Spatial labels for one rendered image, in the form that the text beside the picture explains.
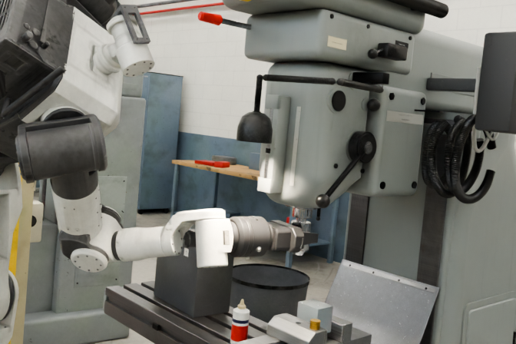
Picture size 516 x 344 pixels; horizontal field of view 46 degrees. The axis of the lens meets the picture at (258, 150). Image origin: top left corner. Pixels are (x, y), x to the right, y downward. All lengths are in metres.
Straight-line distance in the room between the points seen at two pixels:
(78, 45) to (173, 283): 0.77
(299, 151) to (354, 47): 0.25
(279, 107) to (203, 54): 7.47
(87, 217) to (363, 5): 0.72
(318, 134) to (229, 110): 6.90
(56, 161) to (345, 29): 0.63
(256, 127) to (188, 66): 7.83
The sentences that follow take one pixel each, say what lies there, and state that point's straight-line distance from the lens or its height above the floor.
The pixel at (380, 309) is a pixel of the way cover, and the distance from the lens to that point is 1.70.
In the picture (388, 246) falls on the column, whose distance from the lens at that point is 1.72.
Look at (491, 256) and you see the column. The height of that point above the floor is 1.18.
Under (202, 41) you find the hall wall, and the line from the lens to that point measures 8.81.
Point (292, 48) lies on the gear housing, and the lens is 1.28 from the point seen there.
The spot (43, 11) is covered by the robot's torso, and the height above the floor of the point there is 1.67.
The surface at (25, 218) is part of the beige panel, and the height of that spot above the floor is 0.96.
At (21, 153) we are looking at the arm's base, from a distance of 1.13.
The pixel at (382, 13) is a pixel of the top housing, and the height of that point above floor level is 1.75.
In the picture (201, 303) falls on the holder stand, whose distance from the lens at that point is 1.69.
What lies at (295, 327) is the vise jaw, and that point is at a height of 1.06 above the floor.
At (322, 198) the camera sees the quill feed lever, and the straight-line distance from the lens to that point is 1.25.
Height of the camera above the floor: 1.50
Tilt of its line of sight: 3 degrees down
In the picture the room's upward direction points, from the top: 5 degrees clockwise
